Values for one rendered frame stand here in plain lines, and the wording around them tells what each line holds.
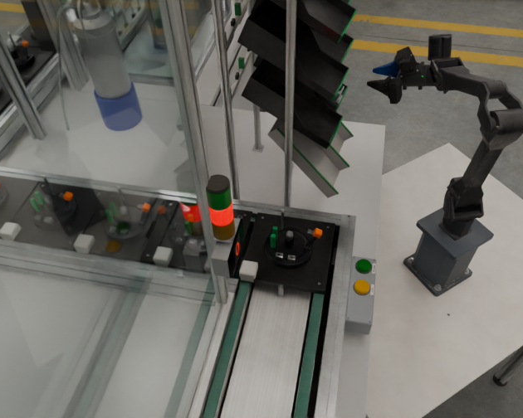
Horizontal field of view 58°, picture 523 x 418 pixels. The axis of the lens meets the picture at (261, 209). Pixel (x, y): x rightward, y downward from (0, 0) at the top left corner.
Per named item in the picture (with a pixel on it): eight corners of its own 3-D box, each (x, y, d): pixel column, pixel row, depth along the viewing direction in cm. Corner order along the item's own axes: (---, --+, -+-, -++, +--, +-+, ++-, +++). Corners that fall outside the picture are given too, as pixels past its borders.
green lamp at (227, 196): (234, 194, 99) (232, 177, 95) (228, 212, 95) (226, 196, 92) (211, 191, 99) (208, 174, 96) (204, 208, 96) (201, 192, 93)
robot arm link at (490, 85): (526, 130, 100) (534, 80, 96) (490, 135, 100) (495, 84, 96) (457, 104, 127) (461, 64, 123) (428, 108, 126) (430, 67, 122)
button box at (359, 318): (373, 270, 140) (377, 258, 135) (369, 335, 126) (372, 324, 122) (349, 266, 141) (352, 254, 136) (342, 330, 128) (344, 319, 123)
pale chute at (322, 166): (339, 170, 155) (349, 165, 152) (327, 198, 147) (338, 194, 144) (282, 108, 145) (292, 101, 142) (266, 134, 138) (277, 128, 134)
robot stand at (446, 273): (471, 275, 142) (495, 235, 127) (436, 298, 138) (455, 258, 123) (437, 242, 151) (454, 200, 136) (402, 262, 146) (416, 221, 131)
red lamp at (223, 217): (236, 210, 102) (234, 194, 99) (230, 227, 99) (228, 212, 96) (213, 206, 103) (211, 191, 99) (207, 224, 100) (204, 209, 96)
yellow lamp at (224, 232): (237, 224, 106) (236, 210, 102) (232, 242, 103) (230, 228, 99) (216, 221, 107) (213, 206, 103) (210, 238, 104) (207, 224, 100)
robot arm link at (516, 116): (533, 120, 97) (519, 99, 101) (499, 124, 97) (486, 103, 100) (476, 210, 124) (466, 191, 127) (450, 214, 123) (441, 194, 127)
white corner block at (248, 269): (258, 269, 135) (258, 261, 132) (255, 283, 132) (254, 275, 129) (242, 267, 136) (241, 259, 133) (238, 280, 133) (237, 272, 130)
